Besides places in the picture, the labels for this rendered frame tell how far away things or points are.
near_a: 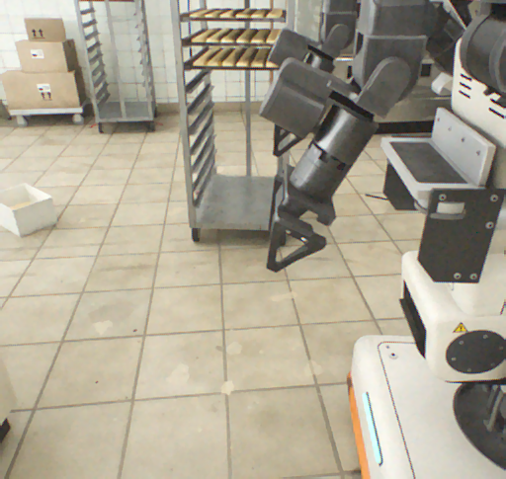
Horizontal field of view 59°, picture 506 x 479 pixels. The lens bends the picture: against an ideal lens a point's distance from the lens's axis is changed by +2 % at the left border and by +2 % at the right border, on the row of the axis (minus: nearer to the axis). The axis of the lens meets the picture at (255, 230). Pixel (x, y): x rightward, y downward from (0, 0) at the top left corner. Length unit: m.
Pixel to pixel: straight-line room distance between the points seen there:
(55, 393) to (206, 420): 0.51
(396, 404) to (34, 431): 1.05
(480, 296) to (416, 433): 0.45
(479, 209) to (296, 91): 0.35
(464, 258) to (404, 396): 0.56
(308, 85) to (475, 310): 0.51
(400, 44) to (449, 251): 0.36
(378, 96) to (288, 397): 1.20
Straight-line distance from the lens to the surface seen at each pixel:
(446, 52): 0.95
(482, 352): 0.91
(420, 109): 4.23
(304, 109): 0.49
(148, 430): 1.50
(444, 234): 0.71
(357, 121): 0.50
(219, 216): 2.24
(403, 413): 1.19
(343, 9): 0.91
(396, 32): 0.48
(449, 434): 1.19
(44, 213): 2.67
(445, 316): 0.84
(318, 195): 0.52
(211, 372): 1.61
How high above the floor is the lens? 1.17
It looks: 29 degrees down
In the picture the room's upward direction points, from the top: straight up
